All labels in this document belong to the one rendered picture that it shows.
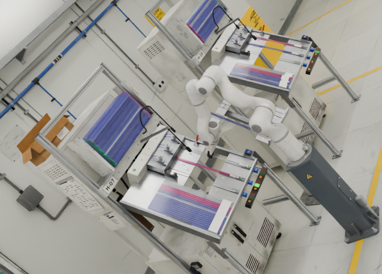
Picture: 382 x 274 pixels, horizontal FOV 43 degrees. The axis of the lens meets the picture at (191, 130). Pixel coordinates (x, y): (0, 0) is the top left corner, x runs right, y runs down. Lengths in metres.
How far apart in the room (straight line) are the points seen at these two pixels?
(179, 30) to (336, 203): 1.90
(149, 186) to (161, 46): 1.37
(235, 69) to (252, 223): 1.28
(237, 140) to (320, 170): 1.59
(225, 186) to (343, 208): 0.77
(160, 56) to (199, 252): 1.77
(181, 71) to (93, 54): 1.41
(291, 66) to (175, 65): 0.99
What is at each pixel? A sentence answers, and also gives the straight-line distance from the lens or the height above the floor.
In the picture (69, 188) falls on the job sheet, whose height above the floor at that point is 1.47.
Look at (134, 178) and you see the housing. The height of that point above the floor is 1.24.
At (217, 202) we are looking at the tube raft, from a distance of 3.20.
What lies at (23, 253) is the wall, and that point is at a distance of 4.53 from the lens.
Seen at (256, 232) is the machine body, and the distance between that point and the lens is 3.75.
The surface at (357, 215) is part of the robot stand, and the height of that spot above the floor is 0.16.
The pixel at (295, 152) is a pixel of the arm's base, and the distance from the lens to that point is 3.06.
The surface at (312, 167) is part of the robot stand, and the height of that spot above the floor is 0.63.
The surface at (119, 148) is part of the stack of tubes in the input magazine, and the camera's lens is 3.30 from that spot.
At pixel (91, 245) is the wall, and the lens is 4.79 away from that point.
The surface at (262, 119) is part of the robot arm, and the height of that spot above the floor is 1.08.
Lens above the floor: 2.16
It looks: 17 degrees down
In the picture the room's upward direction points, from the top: 45 degrees counter-clockwise
